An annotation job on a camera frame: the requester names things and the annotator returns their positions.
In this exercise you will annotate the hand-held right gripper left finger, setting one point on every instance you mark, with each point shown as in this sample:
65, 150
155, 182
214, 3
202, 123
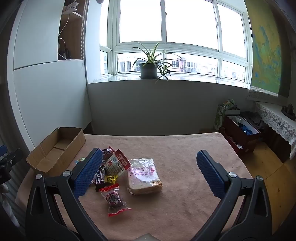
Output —
89, 172

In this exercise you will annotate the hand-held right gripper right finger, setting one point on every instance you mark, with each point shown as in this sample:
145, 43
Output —
211, 173

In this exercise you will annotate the brown chocolate bar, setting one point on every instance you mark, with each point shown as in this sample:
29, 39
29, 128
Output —
100, 176

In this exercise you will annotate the small jelly cup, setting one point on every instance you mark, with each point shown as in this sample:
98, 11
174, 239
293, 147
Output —
81, 159

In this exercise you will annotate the yellow snack packet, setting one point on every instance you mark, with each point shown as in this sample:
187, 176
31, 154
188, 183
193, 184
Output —
111, 179

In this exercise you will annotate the brown cardboard box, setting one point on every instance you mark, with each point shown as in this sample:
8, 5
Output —
69, 143

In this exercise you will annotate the clear red-ended candy packet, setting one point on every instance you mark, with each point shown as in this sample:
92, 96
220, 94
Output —
113, 198

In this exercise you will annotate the sliced bread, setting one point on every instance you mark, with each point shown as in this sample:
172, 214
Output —
143, 176

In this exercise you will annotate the red snack packet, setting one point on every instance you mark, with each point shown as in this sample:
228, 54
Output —
119, 162

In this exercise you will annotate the red storage box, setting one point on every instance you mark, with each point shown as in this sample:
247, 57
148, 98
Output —
249, 141

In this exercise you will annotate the white cabinet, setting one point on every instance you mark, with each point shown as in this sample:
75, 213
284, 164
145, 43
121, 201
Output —
46, 92

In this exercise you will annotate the white lace cloth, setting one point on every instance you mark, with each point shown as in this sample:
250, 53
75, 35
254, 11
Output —
277, 120

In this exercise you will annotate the dark ornament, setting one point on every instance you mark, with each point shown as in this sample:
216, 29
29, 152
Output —
288, 110

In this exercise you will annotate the potted spider plant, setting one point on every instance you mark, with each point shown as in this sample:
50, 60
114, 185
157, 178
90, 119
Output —
148, 69

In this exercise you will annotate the white framed window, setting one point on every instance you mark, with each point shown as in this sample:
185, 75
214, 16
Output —
192, 23

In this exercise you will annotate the white clip lamp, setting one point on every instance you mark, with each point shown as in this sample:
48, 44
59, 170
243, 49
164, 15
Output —
69, 7

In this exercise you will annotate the wall map poster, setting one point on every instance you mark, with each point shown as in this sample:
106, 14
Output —
266, 58

